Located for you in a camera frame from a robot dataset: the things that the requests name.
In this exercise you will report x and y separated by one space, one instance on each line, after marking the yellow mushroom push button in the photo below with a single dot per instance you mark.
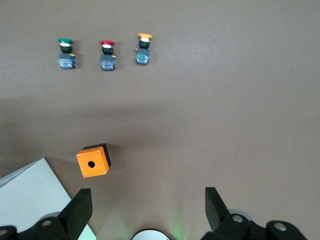
142 57

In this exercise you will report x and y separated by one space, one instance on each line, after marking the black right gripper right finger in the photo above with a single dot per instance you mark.
217 212

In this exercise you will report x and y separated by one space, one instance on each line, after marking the brown table cover sheet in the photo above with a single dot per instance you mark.
225 100

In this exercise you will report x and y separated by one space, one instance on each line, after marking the green mushroom push button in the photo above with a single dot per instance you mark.
67 62

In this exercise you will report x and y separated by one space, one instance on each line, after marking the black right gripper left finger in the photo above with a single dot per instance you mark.
75 212

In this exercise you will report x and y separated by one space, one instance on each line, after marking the orange button enclosure box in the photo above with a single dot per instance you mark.
100 156

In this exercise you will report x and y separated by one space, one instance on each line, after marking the white drawer cabinet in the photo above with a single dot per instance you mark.
25 190

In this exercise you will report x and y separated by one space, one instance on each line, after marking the red mushroom push button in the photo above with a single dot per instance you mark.
108 63

